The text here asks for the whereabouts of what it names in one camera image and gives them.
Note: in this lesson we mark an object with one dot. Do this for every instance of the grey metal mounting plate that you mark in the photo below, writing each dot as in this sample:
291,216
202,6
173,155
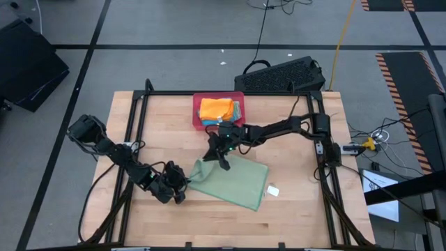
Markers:
130,145
318,148

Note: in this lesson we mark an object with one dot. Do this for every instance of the black perforated computer case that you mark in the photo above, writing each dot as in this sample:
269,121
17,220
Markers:
278,75

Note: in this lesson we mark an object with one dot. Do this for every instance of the orange microfiber towel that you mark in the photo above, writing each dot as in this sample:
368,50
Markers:
216,108

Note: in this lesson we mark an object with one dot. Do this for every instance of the black striped floor mat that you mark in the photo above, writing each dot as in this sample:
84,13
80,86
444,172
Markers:
383,4
407,87

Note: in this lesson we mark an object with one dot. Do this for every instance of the large black box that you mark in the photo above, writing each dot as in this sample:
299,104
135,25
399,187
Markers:
28,66

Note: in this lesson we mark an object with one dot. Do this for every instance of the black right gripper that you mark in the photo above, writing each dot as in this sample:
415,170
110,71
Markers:
224,141

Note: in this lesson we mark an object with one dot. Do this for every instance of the red plastic bin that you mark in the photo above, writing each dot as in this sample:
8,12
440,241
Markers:
216,127

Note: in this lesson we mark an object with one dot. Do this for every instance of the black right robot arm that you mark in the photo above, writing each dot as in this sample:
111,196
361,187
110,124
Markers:
289,127

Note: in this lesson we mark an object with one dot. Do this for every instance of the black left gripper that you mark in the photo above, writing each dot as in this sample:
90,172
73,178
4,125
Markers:
174,181

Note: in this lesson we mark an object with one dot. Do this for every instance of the laptop with white screen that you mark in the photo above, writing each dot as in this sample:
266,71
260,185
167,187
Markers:
381,209

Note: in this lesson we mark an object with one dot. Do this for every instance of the pale green microfiber towel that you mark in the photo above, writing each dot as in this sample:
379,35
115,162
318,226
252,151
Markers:
230,181

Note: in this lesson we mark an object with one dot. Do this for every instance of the black metal stand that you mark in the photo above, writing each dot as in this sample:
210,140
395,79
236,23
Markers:
400,190

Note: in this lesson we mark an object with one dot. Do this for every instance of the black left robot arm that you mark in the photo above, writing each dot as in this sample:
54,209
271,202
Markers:
118,157

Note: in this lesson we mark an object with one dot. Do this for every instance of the bright green microfiber towel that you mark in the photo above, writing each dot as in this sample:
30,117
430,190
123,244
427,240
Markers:
239,108

